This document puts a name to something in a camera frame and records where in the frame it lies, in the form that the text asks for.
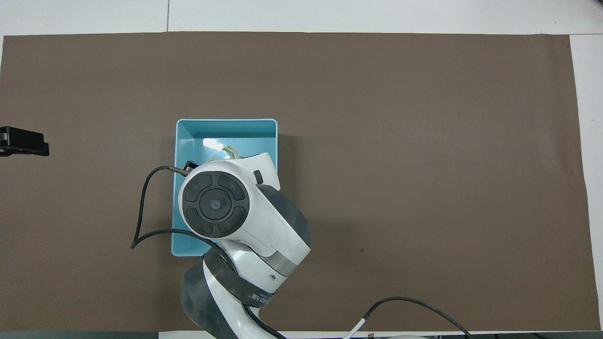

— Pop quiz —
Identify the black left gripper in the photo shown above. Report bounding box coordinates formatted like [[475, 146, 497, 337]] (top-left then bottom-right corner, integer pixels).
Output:
[[0, 126, 50, 157]]

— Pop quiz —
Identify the light blue storage box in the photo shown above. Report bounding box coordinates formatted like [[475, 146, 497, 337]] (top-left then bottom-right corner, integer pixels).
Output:
[[171, 118, 278, 258]]

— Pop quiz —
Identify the brown table mat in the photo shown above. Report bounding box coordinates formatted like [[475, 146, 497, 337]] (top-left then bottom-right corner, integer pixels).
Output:
[[0, 32, 601, 332]]

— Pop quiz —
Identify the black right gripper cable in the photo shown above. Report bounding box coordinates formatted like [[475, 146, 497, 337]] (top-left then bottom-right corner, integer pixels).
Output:
[[130, 165, 289, 339]]

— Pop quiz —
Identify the black cable with white end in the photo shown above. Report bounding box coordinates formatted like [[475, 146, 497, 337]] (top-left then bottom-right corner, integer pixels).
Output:
[[343, 296, 473, 339]]

